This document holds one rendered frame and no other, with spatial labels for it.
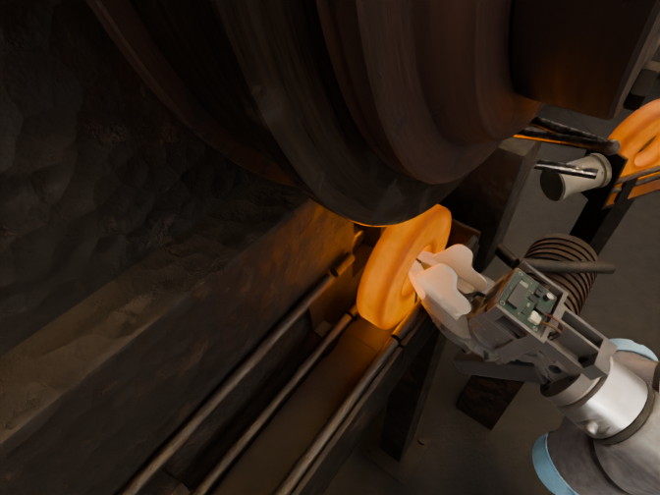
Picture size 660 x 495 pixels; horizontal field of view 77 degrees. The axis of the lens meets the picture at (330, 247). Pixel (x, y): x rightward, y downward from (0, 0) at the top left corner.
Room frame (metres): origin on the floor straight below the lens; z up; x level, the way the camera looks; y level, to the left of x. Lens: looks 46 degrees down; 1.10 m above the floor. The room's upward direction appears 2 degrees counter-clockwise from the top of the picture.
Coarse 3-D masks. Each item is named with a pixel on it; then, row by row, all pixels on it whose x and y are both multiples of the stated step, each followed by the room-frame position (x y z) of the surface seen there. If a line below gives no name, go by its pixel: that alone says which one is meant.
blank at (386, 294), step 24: (432, 216) 0.32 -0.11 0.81; (384, 240) 0.29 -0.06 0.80; (408, 240) 0.29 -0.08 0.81; (432, 240) 0.32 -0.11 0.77; (384, 264) 0.27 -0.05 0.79; (408, 264) 0.28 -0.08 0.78; (360, 288) 0.27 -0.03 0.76; (384, 288) 0.26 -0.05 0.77; (408, 288) 0.31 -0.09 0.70; (360, 312) 0.27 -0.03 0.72; (384, 312) 0.25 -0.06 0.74; (408, 312) 0.30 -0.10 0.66
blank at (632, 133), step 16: (640, 112) 0.59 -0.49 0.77; (656, 112) 0.58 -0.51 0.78; (624, 128) 0.58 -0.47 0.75; (640, 128) 0.57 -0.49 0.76; (656, 128) 0.57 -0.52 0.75; (624, 144) 0.56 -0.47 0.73; (640, 144) 0.57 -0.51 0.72; (656, 144) 0.61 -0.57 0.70; (640, 160) 0.60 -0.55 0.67; (656, 160) 0.59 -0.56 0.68
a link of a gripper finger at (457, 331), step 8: (424, 304) 0.26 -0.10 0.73; (432, 304) 0.26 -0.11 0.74; (432, 312) 0.25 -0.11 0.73; (440, 312) 0.25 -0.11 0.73; (440, 320) 0.24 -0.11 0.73; (448, 320) 0.24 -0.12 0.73; (456, 320) 0.24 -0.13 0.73; (464, 320) 0.24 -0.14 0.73; (440, 328) 0.24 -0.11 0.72; (448, 328) 0.23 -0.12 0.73; (456, 328) 0.23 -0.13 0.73; (464, 328) 0.23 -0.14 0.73; (448, 336) 0.23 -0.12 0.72; (456, 336) 0.23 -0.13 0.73; (464, 336) 0.23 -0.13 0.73; (464, 344) 0.22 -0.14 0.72; (472, 344) 0.22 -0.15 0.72
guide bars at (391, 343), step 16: (416, 304) 0.28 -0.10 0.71; (416, 320) 0.26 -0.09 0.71; (400, 336) 0.24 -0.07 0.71; (384, 352) 0.22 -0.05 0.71; (368, 368) 0.20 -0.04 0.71; (368, 384) 0.19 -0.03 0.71; (352, 400) 0.17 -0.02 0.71; (336, 416) 0.16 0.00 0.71; (320, 432) 0.14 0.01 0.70; (320, 448) 0.13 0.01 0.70; (304, 464) 0.12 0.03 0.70; (288, 480) 0.10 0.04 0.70
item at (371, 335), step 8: (360, 320) 0.29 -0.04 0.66; (352, 328) 0.28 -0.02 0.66; (360, 328) 0.28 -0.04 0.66; (368, 328) 0.28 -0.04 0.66; (376, 328) 0.28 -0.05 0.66; (392, 328) 0.28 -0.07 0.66; (360, 336) 0.27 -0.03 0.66; (368, 336) 0.27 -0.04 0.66; (376, 336) 0.27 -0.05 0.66; (384, 336) 0.27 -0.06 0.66; (368, 344) 0.26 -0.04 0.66; (376, 344) 0.26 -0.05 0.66
